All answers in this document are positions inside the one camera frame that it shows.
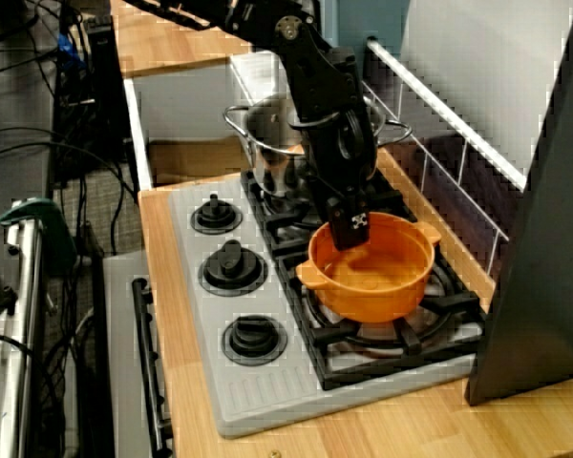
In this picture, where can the stainless steel pot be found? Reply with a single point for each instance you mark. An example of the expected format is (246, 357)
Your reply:
(267, 162)

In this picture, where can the dark grey side panel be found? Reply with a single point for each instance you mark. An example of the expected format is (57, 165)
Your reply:
(544, 238)

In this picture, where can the white toy oven door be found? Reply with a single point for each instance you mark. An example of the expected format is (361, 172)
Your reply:
(119, 334)

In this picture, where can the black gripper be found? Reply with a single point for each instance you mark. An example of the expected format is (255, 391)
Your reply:
(344, 172)

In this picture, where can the green clamp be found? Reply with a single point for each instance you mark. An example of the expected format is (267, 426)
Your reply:
(52, 229)

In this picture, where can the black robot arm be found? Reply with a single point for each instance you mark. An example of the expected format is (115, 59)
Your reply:
(315, 71)

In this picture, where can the white sink basin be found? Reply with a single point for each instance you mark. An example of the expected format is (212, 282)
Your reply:
(181, 110)

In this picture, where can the black computer tower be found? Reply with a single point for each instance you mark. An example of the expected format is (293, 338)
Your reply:
(105, 95)

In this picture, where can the aluminium frame rail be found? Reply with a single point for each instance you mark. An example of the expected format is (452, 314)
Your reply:
(14, 334)

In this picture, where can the orange plastic pot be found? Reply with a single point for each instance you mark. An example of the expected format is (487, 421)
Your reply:
(377, 296)

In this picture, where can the brown cardboard sheet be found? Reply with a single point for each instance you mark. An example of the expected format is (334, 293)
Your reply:
(196, 162)

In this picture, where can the black burner grate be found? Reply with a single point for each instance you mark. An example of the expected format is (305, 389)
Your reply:
(279, 222)
(387, 368)

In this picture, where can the grey stove top plate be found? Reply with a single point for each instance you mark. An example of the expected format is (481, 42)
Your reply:
(267, 396)

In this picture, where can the black stove knob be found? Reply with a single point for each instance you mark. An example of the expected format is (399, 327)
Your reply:
(215, 217)
(233, 267)
(254, 341)

